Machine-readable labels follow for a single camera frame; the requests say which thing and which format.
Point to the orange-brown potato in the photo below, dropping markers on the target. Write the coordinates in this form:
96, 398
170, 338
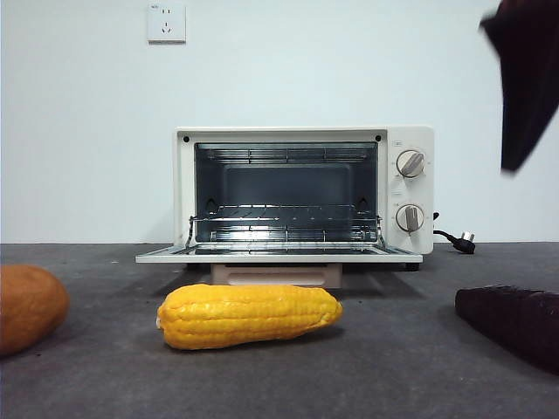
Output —
26, 307

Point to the white Toshiba toaster oven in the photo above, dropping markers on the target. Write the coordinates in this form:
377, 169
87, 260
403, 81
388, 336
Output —
410, 192

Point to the white wall socket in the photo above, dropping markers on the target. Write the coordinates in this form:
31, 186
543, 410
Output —
167, 24

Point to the oven knob with upright grip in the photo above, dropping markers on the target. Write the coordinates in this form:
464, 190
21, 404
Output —
410, 217

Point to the oven knob with slanted grip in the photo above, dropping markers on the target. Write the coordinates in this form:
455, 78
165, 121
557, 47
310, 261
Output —
411, 163

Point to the yellow corn cob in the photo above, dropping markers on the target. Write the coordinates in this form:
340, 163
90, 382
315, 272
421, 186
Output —
249, 316

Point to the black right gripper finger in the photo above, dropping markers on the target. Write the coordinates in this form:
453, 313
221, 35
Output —
528, 87

